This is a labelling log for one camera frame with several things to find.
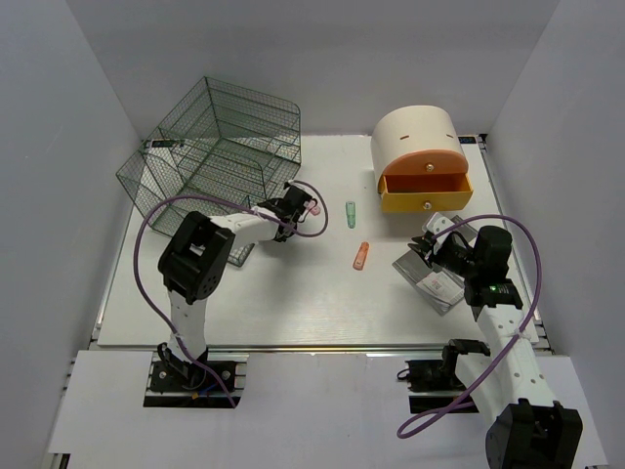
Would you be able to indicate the orange top drawer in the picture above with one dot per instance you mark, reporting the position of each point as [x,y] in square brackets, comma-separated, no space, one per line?
[427,162]

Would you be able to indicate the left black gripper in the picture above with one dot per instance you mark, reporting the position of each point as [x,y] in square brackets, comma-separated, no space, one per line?
[271,202]

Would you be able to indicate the green wire mesh organizer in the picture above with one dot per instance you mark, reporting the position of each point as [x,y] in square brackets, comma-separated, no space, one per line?
[220,142]

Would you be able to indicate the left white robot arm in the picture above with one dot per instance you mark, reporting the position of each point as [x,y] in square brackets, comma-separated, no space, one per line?
[194,262]

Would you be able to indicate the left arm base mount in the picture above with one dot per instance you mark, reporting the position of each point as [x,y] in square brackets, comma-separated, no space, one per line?
[172,383]

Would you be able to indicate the yellow drawer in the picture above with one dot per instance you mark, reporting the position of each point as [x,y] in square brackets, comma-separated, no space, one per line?
[424,193]

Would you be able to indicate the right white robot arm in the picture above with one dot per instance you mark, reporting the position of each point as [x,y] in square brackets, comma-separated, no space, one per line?
[527,426]

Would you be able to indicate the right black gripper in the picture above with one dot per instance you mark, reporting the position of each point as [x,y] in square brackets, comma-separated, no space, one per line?
[426,247]

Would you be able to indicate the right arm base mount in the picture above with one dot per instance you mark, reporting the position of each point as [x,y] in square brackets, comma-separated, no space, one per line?
[432,383]

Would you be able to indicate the cream round drawer box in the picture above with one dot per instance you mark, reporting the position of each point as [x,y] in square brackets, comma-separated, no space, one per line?
[409,129]

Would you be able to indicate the pink correction tape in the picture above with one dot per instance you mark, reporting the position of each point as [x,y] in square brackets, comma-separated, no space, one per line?
[311,207]

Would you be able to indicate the green correction tape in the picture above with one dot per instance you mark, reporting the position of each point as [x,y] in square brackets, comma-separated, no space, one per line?
[350,214]

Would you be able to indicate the orange correction tape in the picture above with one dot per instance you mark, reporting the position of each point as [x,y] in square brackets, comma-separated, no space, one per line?
[361,256]

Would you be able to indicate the grey setup guide booklet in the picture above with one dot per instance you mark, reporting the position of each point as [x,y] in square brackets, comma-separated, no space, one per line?
[440,288]

